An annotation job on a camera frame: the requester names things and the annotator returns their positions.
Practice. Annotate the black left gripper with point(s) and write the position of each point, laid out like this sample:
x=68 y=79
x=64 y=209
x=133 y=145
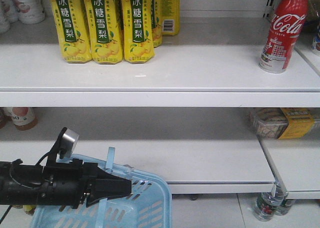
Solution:
x=71 y=183

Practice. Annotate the light blue plastic basket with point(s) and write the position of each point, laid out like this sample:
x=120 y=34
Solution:
x=148 y=205

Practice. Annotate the red Coca-Cola aluminium bottle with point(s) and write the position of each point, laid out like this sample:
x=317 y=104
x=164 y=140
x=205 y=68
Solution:
x=286 y=26

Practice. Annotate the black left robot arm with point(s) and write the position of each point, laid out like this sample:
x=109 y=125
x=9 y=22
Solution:
x=19 y=184

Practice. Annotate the orange C100 juice bottle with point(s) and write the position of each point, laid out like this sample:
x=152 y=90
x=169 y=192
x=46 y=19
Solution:
x=23 y=118

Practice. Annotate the white metal shelving unit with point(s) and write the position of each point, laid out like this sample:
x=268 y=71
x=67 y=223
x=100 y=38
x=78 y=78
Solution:
x=181 y=115

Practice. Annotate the clear water bottle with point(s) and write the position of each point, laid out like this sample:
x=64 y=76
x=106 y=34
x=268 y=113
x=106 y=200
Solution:
x=285 y=207
x=266 y=205

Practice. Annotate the yellow pear drink bottle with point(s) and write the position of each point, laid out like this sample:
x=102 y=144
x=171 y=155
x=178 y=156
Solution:
x=71 y=24
x=137 y=28
x=105 y=30

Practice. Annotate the clear biscuit box yellow label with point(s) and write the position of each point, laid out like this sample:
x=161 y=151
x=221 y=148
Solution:
x=284 y=123

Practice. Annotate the white peach drink bottle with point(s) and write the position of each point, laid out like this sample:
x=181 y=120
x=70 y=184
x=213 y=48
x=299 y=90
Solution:
x=30 y=11

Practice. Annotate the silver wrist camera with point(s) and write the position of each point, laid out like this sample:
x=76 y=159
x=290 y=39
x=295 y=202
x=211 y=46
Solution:
x=64 y=144

